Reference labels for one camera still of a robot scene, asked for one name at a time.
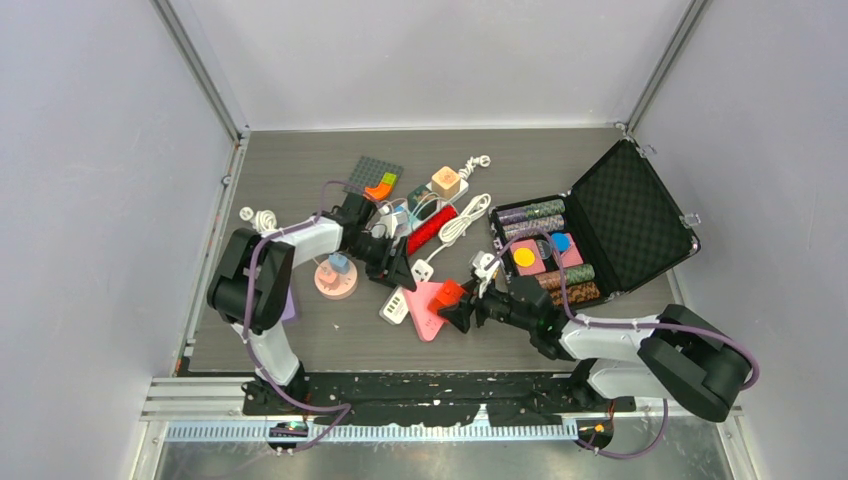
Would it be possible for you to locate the beige cube adapter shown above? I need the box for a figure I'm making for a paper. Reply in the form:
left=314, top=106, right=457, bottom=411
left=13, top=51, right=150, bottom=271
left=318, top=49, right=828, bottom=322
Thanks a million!
left=430, top=166, right=462, bottom=200

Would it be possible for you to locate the white cord bundle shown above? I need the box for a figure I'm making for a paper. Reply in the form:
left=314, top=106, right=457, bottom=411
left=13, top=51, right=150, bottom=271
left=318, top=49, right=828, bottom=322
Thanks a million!
left=238, top=206, right=280, bottom=234

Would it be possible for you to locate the red cube adapter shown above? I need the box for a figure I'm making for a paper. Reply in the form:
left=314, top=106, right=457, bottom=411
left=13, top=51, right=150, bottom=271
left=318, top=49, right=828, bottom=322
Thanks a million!
left=428, top=279, right=466, bottom=314

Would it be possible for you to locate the black poker chip case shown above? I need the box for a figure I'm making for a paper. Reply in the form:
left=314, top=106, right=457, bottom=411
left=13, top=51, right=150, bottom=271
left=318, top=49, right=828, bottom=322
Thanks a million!
left=489, top=139, right=701, bottom=309

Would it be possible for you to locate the purple power strip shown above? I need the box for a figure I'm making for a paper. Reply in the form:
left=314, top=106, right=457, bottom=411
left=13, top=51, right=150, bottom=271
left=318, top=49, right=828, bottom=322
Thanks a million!
left=280, top=287, right=299, bottom=323

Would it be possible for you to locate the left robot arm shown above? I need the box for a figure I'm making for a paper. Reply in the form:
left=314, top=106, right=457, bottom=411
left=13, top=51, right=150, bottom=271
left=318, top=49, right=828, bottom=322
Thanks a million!
left=206, top=193, right=417, bottom=414

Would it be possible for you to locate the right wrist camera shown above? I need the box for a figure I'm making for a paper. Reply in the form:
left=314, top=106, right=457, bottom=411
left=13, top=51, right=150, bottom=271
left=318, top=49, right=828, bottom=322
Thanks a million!
left=469, top=251, right=500, bottom=297

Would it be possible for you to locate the white multicolour power strip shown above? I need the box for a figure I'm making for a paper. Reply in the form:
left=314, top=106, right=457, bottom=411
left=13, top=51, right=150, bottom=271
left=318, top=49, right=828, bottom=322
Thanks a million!
left=392, top=179, right=469, bottom=230

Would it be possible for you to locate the light blue charger plug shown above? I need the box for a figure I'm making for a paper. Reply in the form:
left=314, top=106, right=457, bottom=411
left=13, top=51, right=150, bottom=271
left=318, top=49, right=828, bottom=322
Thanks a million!
left=328, top=252, right=351, bottom=275

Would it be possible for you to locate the grey building baseplate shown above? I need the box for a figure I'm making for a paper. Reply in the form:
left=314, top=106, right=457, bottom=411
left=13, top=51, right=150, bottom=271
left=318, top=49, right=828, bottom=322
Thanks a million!
left=347, top=156, right=404, bottom=188

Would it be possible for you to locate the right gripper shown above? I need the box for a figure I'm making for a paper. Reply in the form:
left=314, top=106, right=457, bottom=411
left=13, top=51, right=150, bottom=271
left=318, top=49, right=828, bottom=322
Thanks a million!
left=439, top=274, right=536, bottom=334

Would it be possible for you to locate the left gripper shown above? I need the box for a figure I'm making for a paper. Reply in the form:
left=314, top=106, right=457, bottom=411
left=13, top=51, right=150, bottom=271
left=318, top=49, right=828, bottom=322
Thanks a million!
left=343, top=234, right=415, bottom=292

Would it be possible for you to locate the pink round socket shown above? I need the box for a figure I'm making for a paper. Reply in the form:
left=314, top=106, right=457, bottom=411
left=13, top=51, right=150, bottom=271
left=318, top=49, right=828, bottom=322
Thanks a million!
left=313, top=260, right=359, bottom=300

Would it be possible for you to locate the purple cable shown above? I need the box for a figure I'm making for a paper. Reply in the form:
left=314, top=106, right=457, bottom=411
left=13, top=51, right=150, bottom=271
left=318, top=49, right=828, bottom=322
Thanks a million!
left=493, top=230, right=762, bottom=462
left=241, top=180, right=369, bottom=435

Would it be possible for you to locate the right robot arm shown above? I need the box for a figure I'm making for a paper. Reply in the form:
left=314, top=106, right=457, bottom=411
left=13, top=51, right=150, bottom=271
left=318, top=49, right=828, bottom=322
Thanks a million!
left=428, top=277, right=760, bottom=422

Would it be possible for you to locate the pink triangular socket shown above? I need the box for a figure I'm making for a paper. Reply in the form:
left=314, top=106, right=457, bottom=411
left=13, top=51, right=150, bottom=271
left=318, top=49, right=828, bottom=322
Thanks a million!
left=402, top=282, right=447, bottom=342

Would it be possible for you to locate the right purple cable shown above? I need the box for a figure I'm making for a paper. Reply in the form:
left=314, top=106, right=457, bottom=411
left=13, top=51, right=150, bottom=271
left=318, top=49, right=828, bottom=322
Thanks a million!
left=493, top=230, right=762, bottom=462

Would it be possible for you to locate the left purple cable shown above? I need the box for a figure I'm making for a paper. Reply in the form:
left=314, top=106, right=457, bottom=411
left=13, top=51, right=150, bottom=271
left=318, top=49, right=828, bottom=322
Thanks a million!
left=241, top=180, right=369, bottom=435

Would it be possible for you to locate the white bundled cord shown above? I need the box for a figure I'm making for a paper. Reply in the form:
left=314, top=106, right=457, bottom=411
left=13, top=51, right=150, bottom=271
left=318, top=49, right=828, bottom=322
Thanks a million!
left=423, top=192, right=495, bottom=263

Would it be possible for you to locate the red glitter microphone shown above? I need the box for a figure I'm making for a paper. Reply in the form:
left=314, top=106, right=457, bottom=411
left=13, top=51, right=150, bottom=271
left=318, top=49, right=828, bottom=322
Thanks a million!
left=407, top=205, right=458, bottom=255

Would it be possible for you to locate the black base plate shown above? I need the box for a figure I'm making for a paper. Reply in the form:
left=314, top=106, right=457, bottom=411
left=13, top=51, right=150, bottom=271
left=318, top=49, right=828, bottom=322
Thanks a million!
left=291, top=370, right=637, bottom=429

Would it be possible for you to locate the pink charger plug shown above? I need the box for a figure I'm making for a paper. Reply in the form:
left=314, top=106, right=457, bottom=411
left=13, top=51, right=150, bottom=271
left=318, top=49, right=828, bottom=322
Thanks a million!
left=316, top=268, right=339, bottom=289

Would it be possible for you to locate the small white power strip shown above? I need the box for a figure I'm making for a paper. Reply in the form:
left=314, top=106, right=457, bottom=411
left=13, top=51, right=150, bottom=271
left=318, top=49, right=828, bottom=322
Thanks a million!
left=379, top=259, right=434, bottom=325

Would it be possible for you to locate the dark green cube adapter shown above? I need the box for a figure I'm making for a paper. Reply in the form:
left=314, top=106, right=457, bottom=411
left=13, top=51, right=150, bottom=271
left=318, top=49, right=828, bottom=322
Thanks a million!
left=407, top=185, right=440, bottom=221

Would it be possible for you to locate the orange curved block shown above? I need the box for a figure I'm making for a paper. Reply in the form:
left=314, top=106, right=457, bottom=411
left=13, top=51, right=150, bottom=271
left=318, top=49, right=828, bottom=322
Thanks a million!
left=364, top=172, right=398, bottom=201

